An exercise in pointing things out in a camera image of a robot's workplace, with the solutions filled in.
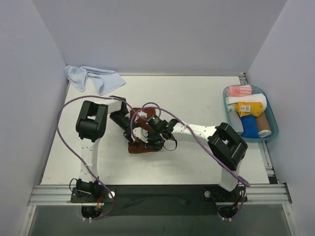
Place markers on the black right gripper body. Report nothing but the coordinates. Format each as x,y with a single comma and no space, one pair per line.
152,141

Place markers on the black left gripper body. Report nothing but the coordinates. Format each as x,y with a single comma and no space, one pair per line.
130,133

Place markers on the brown towel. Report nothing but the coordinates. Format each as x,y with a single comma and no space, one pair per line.
139,147

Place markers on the light blue towel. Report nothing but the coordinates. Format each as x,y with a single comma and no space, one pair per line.
105,81

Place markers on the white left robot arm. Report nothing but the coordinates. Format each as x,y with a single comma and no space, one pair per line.
91,126

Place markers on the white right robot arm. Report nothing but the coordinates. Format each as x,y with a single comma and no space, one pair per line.
221,142

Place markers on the grey rolled towel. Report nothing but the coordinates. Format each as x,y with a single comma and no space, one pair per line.
235,120

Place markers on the pink striped rolled towel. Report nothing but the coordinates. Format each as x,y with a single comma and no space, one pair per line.
239,91

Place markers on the blue rolled towel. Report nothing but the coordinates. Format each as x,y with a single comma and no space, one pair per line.
249,127

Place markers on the yellow rolled towel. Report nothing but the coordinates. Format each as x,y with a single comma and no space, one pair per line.
249,108

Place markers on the tan rolled towel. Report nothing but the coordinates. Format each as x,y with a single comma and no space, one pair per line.
263,126

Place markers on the white rolled towel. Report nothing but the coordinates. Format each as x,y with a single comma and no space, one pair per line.
250,98

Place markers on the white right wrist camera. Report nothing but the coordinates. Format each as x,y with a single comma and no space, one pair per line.
140,134

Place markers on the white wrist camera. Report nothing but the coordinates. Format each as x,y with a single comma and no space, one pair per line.
142,114
140,134

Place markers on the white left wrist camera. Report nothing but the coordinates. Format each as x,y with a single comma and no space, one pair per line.
142,114

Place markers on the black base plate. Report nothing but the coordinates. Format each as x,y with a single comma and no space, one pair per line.
162,207

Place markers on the aluminium frame rail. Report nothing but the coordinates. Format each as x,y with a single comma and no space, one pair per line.
62,195

